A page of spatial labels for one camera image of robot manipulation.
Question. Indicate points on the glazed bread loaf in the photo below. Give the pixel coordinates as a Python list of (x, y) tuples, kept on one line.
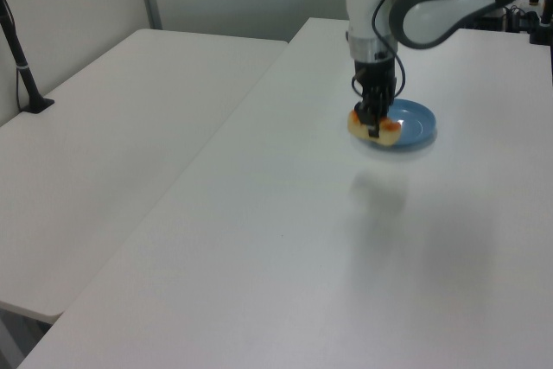
[(389, 138)]

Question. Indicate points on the white adjacent table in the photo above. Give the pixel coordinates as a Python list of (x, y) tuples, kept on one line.
[(108, 148)]

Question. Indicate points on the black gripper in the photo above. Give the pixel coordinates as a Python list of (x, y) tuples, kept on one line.
[(375, 75)]

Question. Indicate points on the black electronics equipment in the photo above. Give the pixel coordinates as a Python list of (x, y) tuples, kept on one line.
[(505, 19)]

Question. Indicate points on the blue round plate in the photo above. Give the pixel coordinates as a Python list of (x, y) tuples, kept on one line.
[(415, 122)]

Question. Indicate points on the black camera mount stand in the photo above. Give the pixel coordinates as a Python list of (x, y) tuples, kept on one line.
[(542, 27)]

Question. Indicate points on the black pole stand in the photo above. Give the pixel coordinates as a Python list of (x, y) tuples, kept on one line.
[(23, 75)]

